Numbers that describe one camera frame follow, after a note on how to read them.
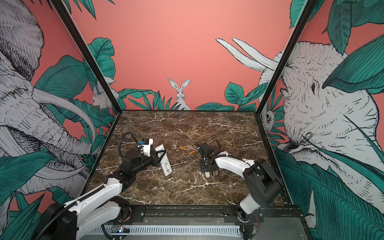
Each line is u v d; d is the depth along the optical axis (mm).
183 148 992
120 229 699
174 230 701
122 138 1072
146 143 717
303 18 724
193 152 975
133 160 626
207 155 683
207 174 880
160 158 773
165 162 804
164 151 793
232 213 730
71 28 761
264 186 442
